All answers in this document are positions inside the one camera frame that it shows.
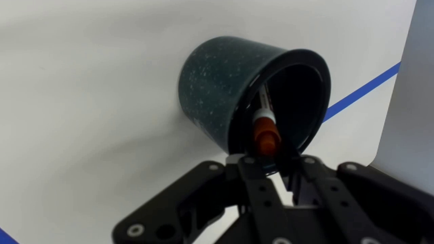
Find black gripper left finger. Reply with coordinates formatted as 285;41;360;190
113;155;291;244

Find dark green speckled mug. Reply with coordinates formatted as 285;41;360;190
178;37;331;171

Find blue tape line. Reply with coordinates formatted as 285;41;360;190
0;64;400;244

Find orange capped white marker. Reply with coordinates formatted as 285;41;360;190
253;86;281;158

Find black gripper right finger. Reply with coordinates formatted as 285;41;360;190
292;156;434;244

